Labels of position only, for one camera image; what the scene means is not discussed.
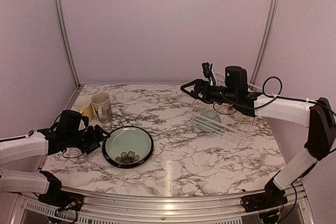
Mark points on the left aluminium frame post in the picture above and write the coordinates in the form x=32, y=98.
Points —
x=66, y=43

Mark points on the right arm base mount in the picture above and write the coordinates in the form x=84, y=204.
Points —
x=262, y=201

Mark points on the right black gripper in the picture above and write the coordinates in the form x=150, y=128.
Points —
x=199, y=83

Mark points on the white wire dish rack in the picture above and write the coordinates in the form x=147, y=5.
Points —
x=235, y=126

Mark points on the green bowl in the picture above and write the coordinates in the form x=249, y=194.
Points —
x=208, y=121

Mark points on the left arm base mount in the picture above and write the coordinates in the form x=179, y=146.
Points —
x=68, y=203

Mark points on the yellow mug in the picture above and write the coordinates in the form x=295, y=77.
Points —
x=85, y=108

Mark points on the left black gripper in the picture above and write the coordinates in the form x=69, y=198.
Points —
x=94, y=139

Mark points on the aluminium frame post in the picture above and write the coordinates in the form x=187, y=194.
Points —
x=66, y=43
x=265, y=39

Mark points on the black rimmed cream plate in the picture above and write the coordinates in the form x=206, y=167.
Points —
x=151, y=153

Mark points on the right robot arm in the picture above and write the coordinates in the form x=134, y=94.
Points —
x=316, y=115

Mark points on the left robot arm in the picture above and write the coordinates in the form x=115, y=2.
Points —
x=71, y=129

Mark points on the right aluminium frame post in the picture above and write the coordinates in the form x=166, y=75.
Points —
x=265, y=39

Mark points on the beige patterned mug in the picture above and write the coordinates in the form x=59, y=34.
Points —
x=102, y=106

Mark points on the front aluminium rail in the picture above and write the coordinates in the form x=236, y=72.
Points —
x=112, y=208

